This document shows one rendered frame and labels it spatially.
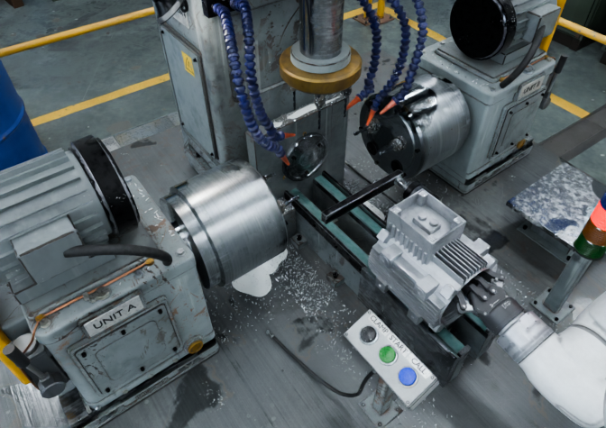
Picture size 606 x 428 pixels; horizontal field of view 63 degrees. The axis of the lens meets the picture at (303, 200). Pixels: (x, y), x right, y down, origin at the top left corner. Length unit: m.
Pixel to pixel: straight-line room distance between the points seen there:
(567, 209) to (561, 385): 0.62
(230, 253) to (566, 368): 0.65
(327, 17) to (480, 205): 0.82
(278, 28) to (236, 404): 0.87
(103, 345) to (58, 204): 0.28
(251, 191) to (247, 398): 0.46
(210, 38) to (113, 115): 2.35
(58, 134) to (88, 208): 2.57
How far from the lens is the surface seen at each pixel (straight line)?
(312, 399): 1.18
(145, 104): 3.49
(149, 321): 1.01
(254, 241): 1.05
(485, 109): 1.43
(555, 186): 1.56
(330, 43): 1.06
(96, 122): 3.44
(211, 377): 1.21
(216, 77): 1.21
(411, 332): 1.18
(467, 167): 1.55
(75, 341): 0.99
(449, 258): 1.03
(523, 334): 1.00
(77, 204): 0.87
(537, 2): 1.52
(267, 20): 1.24
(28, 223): 0.87
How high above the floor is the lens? 1.88
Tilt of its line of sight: 46 degrees down
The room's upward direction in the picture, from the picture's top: 1 degrees counter-clockwise
